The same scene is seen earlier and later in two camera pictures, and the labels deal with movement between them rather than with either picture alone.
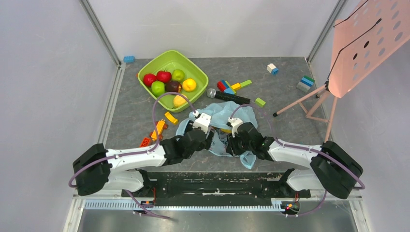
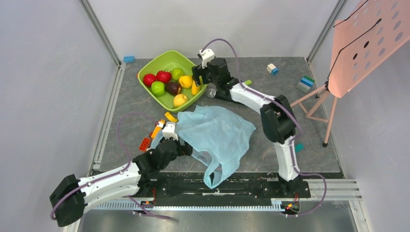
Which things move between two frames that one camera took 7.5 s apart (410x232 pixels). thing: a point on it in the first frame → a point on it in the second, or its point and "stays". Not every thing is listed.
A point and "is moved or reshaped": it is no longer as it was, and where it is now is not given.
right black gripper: [232, 139] → [197, 74]
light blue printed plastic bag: [216, 120] is moved or reshaped
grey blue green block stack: [305, 83] stays
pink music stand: [363, 38] stays
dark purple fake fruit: [173, 86] stays
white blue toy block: [272, 69] stays
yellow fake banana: [226, 130] → [195, 89]
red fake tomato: [164, 76] stays
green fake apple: [158, 88] stays
